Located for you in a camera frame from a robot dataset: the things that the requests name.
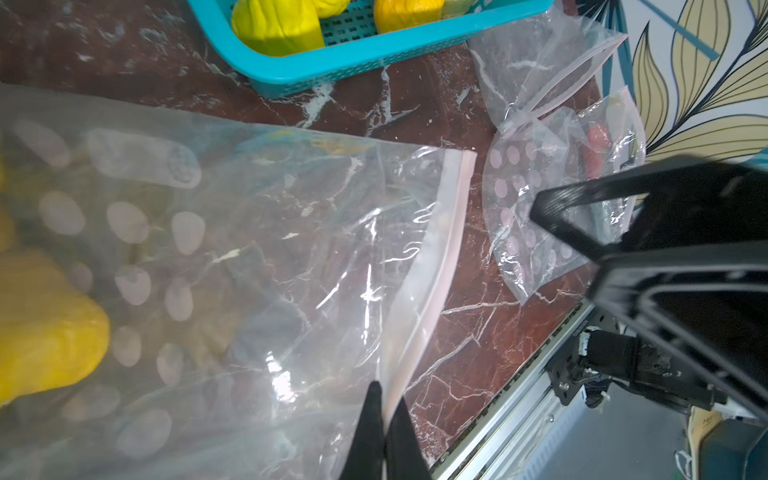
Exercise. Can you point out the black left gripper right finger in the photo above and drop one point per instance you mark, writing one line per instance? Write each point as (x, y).
(403, 455)

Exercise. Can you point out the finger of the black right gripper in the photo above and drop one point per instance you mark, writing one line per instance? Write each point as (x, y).
(636, 204)
(704, 305)

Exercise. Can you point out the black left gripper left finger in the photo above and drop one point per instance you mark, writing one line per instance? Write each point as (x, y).
(366, 455)

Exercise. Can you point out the dotted zip-top bag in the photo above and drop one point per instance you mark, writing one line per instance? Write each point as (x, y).
(257, 280)
(563, 148)

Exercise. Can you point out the yellow fruit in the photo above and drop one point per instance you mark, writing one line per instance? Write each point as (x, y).
(394, 15)

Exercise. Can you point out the yellow pear long neck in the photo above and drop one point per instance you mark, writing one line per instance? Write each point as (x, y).
(329, 8)

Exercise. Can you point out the clear zip-top bag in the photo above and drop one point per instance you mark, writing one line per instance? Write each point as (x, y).
(530, 67)

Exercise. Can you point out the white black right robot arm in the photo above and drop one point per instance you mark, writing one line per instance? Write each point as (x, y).
(641, 367)

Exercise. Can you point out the dark teal bin outside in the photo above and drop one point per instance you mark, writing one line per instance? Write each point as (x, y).
(734, 450)

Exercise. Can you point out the teal plastic basket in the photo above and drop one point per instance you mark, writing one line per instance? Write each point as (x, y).
(352, 44)

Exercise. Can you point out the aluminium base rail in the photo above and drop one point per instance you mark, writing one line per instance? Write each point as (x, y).
(520, 408)

